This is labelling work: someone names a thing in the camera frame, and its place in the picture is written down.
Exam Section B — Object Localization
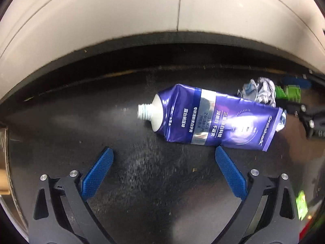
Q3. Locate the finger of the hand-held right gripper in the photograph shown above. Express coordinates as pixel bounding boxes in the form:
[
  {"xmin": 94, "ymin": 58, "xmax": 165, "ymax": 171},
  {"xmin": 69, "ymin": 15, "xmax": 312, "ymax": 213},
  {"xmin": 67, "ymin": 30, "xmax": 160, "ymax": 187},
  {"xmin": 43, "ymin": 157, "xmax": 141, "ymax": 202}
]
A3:
[
  {"xmin": 281, "ymin": 75, "xmax": 312, "ymax": 88},
  {"xmin": 295, "ymin": 104, "xmax": 325, "ymax": 139}
]

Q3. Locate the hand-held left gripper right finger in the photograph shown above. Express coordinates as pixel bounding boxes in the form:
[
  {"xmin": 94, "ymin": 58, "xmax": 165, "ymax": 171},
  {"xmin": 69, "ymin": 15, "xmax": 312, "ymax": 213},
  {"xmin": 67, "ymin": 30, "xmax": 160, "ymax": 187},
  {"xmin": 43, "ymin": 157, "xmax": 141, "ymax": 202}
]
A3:
[{"xmin": 214, "ymin": 146, "xmax": 299, "ymax": 244}]

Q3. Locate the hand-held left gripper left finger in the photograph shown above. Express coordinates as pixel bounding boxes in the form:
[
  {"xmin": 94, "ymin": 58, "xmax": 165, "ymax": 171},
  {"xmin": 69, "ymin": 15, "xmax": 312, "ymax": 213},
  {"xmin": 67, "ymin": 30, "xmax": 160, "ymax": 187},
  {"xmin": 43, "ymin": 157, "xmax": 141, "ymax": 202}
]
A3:
[{"xmin": 28, "ymin": 147, "xmax": 114, "ymax": 244}]

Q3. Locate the green toy truck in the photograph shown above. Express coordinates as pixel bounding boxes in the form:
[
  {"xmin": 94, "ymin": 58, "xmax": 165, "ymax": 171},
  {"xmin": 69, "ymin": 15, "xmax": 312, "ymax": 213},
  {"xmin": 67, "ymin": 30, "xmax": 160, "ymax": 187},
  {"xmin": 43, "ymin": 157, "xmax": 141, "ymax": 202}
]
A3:
[{"xmin": 275, "ymin": 85, "xmax": 302, "ymax": 101}]

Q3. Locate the purple toothpaste tube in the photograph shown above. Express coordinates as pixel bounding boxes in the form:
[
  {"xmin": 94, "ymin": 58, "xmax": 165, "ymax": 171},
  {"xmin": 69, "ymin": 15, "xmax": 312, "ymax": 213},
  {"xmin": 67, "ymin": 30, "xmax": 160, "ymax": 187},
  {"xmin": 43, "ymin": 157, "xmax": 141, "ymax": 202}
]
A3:
[{"xmin": 137, "ymin": 83, "xmax": 287, "ymax": 152}]

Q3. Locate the crumpled grey blue wrapper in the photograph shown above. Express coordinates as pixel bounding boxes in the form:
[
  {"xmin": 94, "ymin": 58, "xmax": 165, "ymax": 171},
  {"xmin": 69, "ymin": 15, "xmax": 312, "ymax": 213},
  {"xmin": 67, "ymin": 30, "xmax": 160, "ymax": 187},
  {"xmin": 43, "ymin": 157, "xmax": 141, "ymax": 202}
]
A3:
[{"xmin": 237, "ymin": 77, "xmax": 277, "ymax": 108}]

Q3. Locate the small green snack bag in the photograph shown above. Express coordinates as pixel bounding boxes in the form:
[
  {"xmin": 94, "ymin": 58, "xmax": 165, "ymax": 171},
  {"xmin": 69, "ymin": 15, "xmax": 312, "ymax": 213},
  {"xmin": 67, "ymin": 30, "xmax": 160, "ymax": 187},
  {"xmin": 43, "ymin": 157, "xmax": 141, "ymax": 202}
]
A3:
[{"xmin": 296, "ymin": 191, "xmax": 309, "ymax": 220}]

